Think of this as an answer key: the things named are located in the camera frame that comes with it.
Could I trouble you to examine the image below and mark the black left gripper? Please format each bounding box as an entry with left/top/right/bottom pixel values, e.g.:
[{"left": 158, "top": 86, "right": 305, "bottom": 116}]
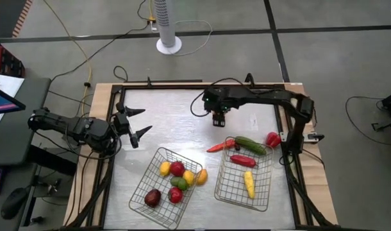
[{"left": 113, "top": 101, "right": 153, "bottom": 150}]

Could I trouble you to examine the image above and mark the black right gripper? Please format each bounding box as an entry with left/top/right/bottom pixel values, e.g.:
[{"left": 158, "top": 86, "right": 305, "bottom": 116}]
[{"left": 202, "top": 88, "right": 234, "bottom": 128}]

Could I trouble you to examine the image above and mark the orange carrot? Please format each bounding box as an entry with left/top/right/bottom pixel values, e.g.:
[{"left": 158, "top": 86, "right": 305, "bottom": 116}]
[{"left": 206, "top": 139, "right": 237, "bottom": 153}]

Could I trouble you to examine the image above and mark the green cucumber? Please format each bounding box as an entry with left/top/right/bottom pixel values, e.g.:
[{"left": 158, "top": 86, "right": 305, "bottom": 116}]
[{"left": 234, "top": 135, "right": 267, "bottom": 157}]

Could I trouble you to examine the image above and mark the red long pepper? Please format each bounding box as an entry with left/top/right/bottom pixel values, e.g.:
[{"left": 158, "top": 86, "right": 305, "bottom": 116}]
[{"left": 229, "top": 155, "right": 257, "bottom": 168}]

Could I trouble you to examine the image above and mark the yellow lemon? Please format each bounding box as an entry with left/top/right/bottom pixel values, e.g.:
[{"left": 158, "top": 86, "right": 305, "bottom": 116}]
[
  {"left": 182, "top": 169, "right": 196, "bottom": 186},
  {"left": 159, "top": 160, "right": 172, "bottom": 177}
]

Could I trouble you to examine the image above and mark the red bell pepper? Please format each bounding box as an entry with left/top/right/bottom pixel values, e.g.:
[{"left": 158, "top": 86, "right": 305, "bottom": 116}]
[{"left": 265, "top": 131, "right": 282, "bottom": 148}]

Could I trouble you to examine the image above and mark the orange fruit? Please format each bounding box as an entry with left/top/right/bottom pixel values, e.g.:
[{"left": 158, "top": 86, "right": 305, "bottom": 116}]
[{"left": 195, "top": 168, "right": 209, "bottom": 186}]

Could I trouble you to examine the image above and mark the bright red apple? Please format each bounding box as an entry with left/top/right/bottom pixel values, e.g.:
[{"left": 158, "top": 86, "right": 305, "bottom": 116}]
[{"left": 169, "top": 160, "right": 186, "bottom": 178}]

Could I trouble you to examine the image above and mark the yellow corn cob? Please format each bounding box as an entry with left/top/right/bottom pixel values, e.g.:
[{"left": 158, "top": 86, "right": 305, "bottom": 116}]
[{"left": 244, "top": 170, "right": 256, "bottom": 200}]

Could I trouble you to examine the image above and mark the dark red apple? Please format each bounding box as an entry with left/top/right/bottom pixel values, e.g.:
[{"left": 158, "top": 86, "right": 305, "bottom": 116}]
[{"left": 144, "top": 189, "right": 162, "bottom": 208}]

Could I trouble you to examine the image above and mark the small red round fruit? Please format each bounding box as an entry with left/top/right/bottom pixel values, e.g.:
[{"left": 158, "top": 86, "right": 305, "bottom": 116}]
[{"left": 167, "top": 187, "right": 184, "bottom": 204}]

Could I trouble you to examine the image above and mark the wooden table board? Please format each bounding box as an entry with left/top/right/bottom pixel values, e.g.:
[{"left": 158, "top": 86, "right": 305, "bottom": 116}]
[{"left": 63, "top": 82, "right": 339, "bottom": 227}]

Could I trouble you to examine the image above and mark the black desk base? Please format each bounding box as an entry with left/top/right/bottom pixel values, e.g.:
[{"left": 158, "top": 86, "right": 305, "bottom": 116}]
[{"left": 19, "top": 144, "right": 78, "bottom": 227}]

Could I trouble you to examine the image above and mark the white power strip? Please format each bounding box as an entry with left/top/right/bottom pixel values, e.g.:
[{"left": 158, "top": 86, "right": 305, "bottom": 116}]
[{"left": 146, "top": 16, "right": 160, "bottom": 33}]

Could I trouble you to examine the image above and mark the white tower fan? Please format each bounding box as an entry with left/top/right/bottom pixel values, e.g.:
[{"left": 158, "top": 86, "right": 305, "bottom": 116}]
[{"left": 153, "top": 0, "right": 183, "bottom": 55}]

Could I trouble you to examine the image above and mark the grey desk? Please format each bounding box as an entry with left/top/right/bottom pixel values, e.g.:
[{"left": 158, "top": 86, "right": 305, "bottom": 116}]
[{"left": 0, "top": 76, "right": 52, "bottom": 166}]

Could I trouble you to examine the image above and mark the white paper sheet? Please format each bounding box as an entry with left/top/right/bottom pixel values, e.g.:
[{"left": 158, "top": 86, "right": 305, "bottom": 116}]
[{"left": 0, "top": 73, "right": 25, "bottom": 132}]

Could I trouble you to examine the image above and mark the tablet with blue screen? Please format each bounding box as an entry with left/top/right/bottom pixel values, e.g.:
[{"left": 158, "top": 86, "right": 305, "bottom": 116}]
[{"left": 0, "top": 83, "right": 26, "bottom": 116}]

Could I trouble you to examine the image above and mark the black computer mouse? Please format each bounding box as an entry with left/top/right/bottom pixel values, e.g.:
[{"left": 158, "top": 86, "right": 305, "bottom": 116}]
[{"left": 0, "top": 187, "right": 29, "bottom": 221}]

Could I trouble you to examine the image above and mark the black floor stand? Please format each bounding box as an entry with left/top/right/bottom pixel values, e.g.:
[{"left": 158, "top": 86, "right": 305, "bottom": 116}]
[{"left": 370, "top": 115, "right": 391, "bottom": 132}]

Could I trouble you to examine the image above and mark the black floor mat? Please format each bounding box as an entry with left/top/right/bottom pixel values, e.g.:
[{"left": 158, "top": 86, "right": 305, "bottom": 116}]
[{"left": 0, "top": 0, "right": 33, "bottom": 39}]

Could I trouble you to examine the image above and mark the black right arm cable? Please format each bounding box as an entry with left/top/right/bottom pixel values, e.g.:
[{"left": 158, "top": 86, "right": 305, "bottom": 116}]
[{"left": 189, "top": 77, "right": 244, "bottom": 118}]

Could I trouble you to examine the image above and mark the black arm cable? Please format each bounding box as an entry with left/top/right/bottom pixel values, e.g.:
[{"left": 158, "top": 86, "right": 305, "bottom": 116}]
[
  {"left": 189, "top": 77, "right": 244, "bottom": 118},
  {"left": 33, "top": 121, "right": 123, "bottom": 160}
]

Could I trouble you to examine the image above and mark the black table frame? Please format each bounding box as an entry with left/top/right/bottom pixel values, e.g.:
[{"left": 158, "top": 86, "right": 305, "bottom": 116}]
[{"left": 65, "top": 81, "right": 336, "bottom": 231}]

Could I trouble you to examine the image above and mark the short black cable loop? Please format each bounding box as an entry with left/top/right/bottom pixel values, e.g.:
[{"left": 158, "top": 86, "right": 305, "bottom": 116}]
[{"left": 113, "top": 65, "right": 129, "bottom": 83}]

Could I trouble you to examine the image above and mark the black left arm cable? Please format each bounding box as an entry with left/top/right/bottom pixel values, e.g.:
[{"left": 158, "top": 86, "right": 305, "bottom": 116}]
[{"left": 33, "top": 121, "right": 123, "bottom": 160}]

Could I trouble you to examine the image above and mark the wire basket with fruit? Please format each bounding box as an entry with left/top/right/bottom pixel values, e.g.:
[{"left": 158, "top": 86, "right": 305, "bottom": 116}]
[{"left": 128, "top": 146, "right": 203, "bottom": 221}]

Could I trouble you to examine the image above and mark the yellow floor cable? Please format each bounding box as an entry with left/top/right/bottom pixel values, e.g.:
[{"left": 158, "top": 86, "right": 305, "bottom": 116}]
[{"left": 42, "top": 0, "right": 93, "bottom": 116}]

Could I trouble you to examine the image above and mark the wire basket with vegetables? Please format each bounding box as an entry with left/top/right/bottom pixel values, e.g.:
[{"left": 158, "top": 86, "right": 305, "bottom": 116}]
[{"left": 213, "top": 136, "right": 275, "bottom": 212}]

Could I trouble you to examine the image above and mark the white floor cable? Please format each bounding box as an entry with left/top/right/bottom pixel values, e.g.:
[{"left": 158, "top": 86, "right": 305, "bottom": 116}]
[{"left": 168, "top": 20, "right": 213, "bottom": 57}]

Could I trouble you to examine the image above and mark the long black floor cable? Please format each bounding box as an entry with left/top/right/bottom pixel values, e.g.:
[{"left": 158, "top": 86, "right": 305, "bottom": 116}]
[{"left": 50, "top": 0, "right": 151, "bottom": 83}]

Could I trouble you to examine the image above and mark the black device cable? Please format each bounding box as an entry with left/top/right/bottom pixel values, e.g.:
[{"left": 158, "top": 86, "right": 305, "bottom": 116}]
[{"left": 344, "top": 95, "right": 391, "bottom": 150}]

